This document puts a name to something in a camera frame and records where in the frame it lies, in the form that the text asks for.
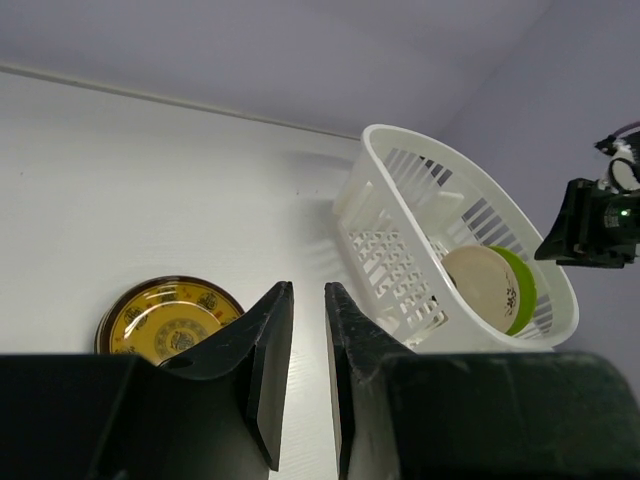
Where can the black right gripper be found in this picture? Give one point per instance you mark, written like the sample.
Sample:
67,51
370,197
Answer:
595,228

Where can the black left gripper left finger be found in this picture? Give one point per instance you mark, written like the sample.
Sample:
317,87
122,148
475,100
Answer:
214,411

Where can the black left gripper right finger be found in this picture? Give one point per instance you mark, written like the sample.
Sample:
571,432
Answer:
403,415

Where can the yellow plate with brown rim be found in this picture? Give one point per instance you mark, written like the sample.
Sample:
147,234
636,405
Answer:
165,316

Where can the white plastic dish rack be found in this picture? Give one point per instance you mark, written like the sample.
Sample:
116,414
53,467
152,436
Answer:
410,200

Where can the lime green plate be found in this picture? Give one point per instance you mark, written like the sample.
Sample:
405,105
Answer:
527,289

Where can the cream plate with black mark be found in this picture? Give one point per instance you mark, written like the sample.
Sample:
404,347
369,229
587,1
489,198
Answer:
486,282

